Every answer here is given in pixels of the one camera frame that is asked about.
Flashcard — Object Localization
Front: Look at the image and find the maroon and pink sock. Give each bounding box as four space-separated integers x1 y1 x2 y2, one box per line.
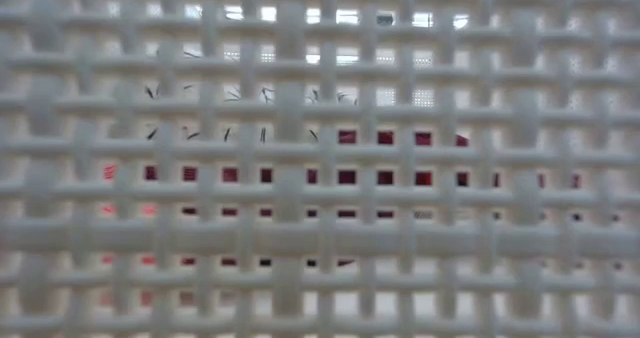
101 129 584 307

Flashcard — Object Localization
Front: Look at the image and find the white plastic laundry basket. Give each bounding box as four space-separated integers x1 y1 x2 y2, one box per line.
0 0 640 338

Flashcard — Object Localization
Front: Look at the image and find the white leaf-print garment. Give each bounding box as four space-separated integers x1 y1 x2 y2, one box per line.
142 47 362 145

